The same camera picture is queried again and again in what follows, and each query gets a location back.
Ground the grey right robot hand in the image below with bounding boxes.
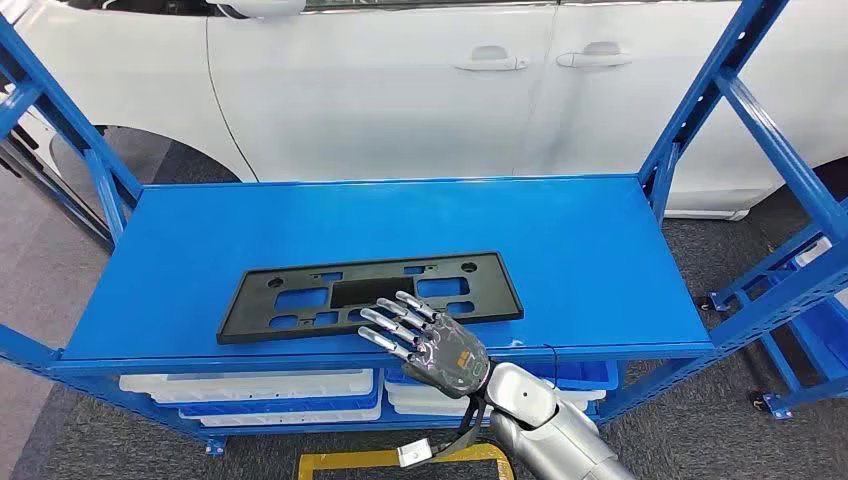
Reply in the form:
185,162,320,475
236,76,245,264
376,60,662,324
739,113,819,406
356,290,493,401

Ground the dark metal bar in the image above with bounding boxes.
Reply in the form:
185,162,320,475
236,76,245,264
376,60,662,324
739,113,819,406
0,135,115,252

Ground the blue metal shelf rack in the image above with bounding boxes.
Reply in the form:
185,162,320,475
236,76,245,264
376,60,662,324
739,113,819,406
0,0,848,458

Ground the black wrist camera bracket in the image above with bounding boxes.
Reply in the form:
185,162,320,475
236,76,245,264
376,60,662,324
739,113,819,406
429,394,493,462

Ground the white car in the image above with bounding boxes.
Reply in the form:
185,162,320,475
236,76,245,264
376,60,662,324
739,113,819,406
0,0,848,221

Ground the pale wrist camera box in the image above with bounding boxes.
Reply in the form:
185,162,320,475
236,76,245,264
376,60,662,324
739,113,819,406
397,442,435,469

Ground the black plastic plate frame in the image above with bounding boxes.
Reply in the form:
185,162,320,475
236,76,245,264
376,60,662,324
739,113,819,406
216,251,525,346

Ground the blue plastic bin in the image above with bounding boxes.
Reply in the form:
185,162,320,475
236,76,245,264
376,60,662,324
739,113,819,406
177,389,384,420
384,360,621,392

